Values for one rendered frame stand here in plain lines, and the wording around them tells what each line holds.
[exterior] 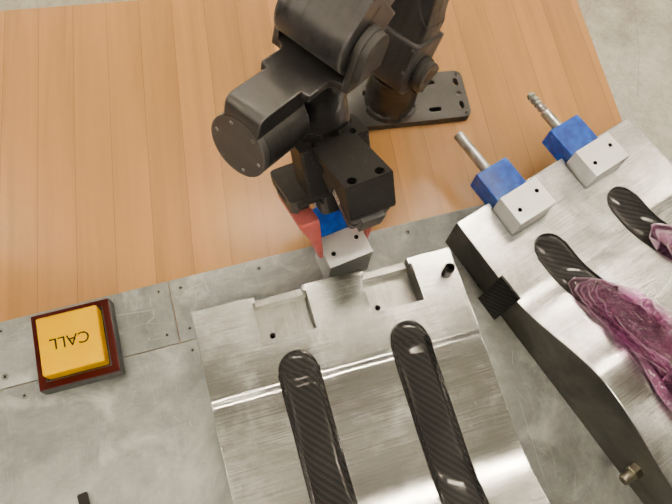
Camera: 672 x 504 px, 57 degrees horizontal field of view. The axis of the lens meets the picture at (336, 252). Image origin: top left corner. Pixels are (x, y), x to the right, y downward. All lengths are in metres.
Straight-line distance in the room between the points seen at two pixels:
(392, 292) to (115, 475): 0.33
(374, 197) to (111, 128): 0.40
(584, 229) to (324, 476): 0.38
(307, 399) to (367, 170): 0.22
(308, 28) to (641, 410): 0.45
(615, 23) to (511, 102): 1.36
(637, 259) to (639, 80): 1.40
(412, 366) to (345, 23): 0.31
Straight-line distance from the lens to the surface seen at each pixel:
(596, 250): 0.73
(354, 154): 0.54
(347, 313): 0.60
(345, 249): 0.66
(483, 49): 0.90
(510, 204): 0.68
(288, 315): 0.62
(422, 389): 0.60
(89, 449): 0.69
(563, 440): 0.72
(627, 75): 2.09
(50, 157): 0.82
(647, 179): 0.80
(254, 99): 0.49
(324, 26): 0.50
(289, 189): 0.60
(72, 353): 0.68
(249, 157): 0.51
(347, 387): 0.59
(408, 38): 0.67
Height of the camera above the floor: 1.46
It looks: 69 degrees down
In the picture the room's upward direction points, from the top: 11 degrees clockwise
